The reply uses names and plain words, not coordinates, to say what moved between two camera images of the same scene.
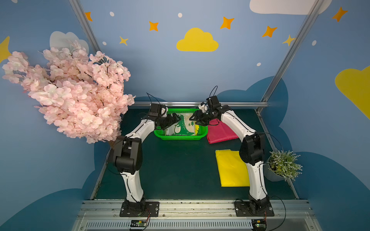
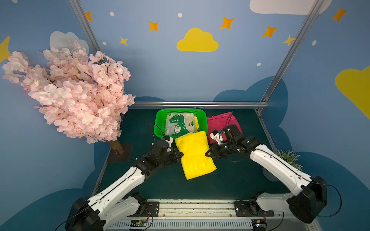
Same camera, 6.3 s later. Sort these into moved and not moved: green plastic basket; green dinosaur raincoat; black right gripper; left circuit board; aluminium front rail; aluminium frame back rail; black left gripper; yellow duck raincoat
Moved: black right gripper; black left gripper
Not moved: yellow duck raincoat; left circuit board; aluminium frame back rail; green dinosaur raincoat; aluminium front rail; green plastic basket
